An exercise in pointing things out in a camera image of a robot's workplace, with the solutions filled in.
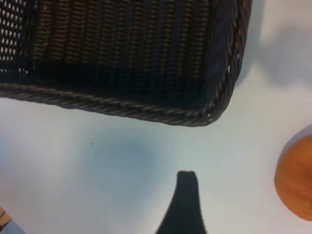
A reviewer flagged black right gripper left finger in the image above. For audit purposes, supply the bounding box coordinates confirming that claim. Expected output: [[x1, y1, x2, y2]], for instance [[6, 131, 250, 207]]
[[154, 171, 187, 234]]

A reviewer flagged orange fruit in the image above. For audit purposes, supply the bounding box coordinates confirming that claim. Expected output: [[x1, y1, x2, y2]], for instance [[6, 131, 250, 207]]
[[274, 125, 312, 222]]

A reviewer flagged dark brown wicker basket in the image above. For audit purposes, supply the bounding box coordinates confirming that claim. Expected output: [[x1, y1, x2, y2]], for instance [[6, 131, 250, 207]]
[[0, 0, 252, 127]]

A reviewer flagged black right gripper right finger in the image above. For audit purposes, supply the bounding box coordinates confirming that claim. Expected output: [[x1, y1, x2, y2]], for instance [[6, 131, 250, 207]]
[[182, 171, 208, 234]]

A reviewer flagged tan striped object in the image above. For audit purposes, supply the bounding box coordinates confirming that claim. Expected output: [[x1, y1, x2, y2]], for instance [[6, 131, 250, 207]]
[[0, 205, 12, 227]]

